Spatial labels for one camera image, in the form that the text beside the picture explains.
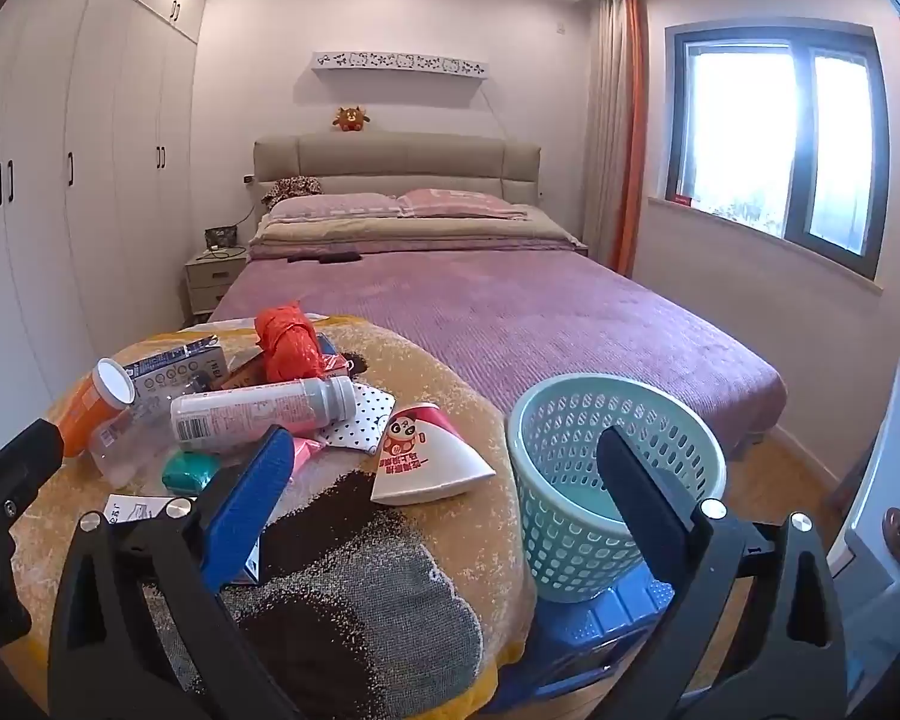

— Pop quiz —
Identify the purple pillow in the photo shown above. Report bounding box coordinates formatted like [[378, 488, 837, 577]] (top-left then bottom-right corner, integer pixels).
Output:
[[270, 193, 400, 223]]

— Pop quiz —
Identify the teal small container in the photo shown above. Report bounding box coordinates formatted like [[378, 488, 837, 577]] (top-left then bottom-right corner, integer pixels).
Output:
[[161, 450, 222, 496]]

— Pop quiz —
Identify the blue carton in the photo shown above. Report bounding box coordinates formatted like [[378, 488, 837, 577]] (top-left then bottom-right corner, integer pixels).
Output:
[[124, 341, 226, 398]]

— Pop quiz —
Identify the beige nightstand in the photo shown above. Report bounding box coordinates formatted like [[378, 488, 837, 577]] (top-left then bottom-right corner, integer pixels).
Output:
[[185, 247, 250, 323]]

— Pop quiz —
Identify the purple bedspread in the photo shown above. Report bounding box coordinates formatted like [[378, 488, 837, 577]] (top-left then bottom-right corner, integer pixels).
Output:
[[208, 249, 788, 458]]

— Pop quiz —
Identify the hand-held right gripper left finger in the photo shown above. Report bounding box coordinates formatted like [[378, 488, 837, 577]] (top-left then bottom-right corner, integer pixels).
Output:
[[49, 424, 301, 720]]

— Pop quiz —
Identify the beige padded headboard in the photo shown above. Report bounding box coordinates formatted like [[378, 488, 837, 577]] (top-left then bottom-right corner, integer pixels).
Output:
[[253, 133, 542, 222]]

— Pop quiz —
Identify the pink pillow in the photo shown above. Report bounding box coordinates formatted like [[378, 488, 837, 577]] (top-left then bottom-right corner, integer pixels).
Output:
[[397, 189, 530, 220]]

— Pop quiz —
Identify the dark cloth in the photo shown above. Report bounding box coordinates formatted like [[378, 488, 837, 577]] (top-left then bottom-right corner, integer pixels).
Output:
[[289, 247, 361, 266]]

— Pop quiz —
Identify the clear plastic bottle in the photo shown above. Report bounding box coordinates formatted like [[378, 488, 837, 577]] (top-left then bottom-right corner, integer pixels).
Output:
[[88, 397, 188, 485]]

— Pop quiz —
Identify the pink wrapper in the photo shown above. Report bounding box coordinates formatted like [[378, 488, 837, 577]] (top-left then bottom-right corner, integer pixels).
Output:
[[289, 435, 332, 481]]

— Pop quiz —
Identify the red knitted ball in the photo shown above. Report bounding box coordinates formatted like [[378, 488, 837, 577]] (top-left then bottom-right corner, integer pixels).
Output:
[[253, 301, 325, 383]]

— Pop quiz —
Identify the white wardrobe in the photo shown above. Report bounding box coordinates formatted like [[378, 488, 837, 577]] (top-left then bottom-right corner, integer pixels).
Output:
[[0, 0, 211, 421]]

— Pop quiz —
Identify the orange container with white lid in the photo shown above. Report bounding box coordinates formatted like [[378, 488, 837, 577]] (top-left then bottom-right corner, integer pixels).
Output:
[[58, 358, 137, 458]]

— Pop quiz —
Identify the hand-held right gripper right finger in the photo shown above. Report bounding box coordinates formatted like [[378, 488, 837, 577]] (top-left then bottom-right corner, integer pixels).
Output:
[[596, 426, 848, 720]]

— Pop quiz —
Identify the dark framed window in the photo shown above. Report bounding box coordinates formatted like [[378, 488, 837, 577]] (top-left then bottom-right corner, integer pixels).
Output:
[[666, 26, 890, 278]]

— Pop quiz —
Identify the leopard print cloth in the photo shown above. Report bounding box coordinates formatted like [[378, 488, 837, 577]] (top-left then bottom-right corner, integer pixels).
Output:
[[261, 175, 323, 203]]

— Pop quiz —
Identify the white wall shelf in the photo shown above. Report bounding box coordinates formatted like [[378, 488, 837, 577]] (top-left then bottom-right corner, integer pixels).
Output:
[[311, 51, 492, 82]]

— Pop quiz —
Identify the light green plastic basket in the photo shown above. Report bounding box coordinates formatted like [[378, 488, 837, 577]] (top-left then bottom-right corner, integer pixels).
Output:
[[506, 373, 728, 605]]

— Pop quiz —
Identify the white paper label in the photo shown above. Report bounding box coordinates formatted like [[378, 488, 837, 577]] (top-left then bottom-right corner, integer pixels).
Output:
[[97, 495, 196, 523]]

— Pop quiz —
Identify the white paper cone cup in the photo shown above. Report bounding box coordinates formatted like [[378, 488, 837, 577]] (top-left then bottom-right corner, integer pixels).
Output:
[[370, 401, 497, 505]]

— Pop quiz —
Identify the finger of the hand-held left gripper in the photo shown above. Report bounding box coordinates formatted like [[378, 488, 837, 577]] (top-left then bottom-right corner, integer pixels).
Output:
[[0, 418, 65, 646]]

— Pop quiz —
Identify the blue plastic stool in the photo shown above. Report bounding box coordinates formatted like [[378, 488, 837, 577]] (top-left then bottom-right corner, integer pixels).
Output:
[[487, 559, 721, 713]]

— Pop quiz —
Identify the white appliance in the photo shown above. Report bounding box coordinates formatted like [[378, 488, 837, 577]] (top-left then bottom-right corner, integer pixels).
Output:
[[825, 352, 900, 683]]

